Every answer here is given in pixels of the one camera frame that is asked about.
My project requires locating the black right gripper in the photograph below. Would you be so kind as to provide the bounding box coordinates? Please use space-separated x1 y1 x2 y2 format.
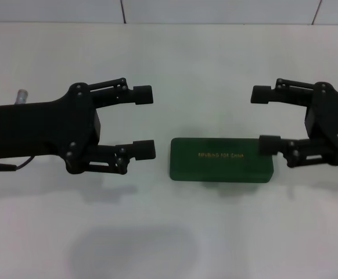
250 77 338 169

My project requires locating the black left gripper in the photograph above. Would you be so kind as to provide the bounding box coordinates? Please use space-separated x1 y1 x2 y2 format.
0 82 102 175

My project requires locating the green glasses case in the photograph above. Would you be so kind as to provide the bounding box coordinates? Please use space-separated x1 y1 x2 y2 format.
168 137 275 184

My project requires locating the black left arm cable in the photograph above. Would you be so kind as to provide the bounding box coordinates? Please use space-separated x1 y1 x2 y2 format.
0 156 36 173

